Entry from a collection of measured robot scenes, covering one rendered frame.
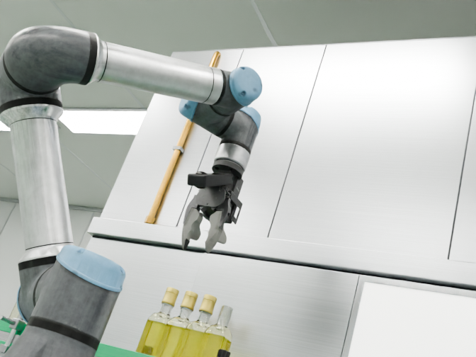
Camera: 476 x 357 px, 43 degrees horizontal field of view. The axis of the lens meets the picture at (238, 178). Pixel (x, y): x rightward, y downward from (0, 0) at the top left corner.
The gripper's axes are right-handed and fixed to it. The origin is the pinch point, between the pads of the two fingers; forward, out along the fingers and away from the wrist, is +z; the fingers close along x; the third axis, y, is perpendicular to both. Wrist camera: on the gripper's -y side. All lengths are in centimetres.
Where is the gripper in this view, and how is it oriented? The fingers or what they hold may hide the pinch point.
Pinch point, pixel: (195, 244)
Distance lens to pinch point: 127.4
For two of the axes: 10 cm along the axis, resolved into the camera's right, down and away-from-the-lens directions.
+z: -2.9, 8.6, -4.2
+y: 4.0, 5.1, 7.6
